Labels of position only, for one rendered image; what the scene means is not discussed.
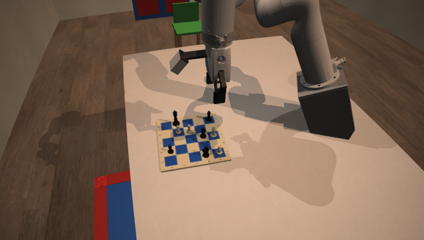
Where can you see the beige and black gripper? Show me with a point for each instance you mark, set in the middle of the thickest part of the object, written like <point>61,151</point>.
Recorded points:
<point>218,66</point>

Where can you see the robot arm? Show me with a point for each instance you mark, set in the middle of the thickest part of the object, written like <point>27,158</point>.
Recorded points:
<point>307,35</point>

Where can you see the blue and tan chessboard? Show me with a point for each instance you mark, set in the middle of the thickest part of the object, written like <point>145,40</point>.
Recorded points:
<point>187,147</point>

